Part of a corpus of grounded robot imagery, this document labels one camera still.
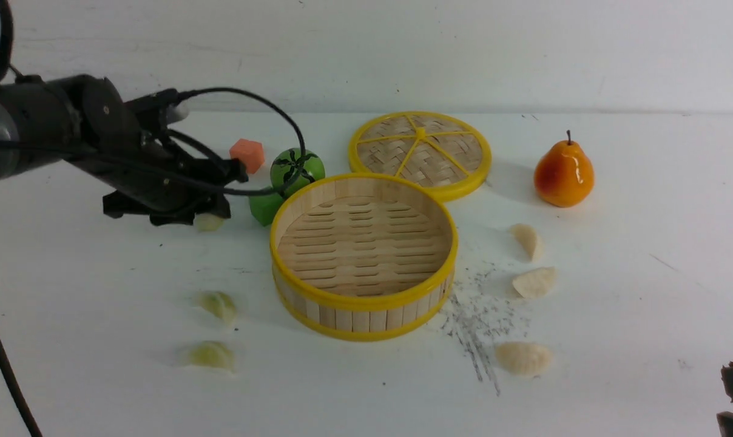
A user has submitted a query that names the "orange foam cube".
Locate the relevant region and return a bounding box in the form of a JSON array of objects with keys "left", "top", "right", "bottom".
[{"left": 229, "top": 138, "right": 266, "bottom": 175}]

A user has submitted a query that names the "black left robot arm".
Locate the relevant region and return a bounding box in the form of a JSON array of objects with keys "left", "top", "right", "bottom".
[{"left": 0, "top": 75, "right": 248, "bottom": 226}]

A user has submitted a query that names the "green dumpling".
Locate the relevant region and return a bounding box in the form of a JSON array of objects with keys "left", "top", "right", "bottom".
[
  {"left": 197, "top": 291, "right": 237, "bottom": 324},
  {"left": 194, "top": 213, "right": 225, "bottom": 232},
  {"left": 184, "top": 341, "right": 235, "bottom": 373}
]

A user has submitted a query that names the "orange toy pear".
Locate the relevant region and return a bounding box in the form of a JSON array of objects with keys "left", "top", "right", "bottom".
[{"left": 533, "top": 130, "right": 596, "bottom": 208}]

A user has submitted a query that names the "woven bamboo steamer lid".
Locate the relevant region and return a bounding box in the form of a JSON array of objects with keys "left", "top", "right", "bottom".
[{"left": 348, "top": 111, "right": 492, "bottom": 202}]

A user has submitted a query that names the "white dumpling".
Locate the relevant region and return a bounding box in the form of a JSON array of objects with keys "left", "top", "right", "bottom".
[
  {"left": 495, "top": 341, "right": 553, "bottom": 378},
  {"left": 510, "top": 223, "right": 545, "bottom": 262},
  {"left": 512, "top": 266, "right": 558, "bottom": 299}
]

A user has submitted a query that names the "yellow-rimmed bamboo steamer tray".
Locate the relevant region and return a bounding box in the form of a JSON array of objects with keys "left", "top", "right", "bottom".
[{"left": 269, "top": 172, "right": 459, "bottom": 341}]

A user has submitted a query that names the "green striped watermelon ball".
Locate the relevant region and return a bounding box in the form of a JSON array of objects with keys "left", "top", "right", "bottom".
[{"left": 270, "top": 147, "right": 326, "bottom": 197}]

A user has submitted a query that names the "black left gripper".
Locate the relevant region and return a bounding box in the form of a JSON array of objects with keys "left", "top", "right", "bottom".
[{"left": 69, "top": 88, "right": 248, "bottom": 226}]

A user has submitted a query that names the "green foam cube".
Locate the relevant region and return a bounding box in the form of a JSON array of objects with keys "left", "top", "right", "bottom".
[{"left": 248, "top": 193, "right": 285, "bottom": 227}]

